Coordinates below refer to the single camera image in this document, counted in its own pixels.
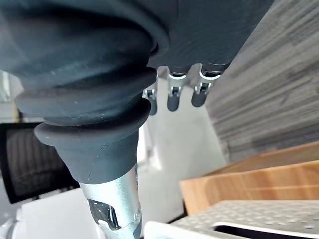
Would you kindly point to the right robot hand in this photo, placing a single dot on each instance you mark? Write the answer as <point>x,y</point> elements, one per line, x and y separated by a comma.
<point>82,74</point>

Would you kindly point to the white perforated laundry basket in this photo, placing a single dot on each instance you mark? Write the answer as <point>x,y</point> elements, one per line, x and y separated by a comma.
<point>249,214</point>

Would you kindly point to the black office chair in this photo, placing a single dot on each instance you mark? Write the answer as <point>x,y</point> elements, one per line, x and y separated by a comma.
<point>32,161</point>

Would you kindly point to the wooden stool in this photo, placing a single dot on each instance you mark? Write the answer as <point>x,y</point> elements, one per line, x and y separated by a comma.
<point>249,184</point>

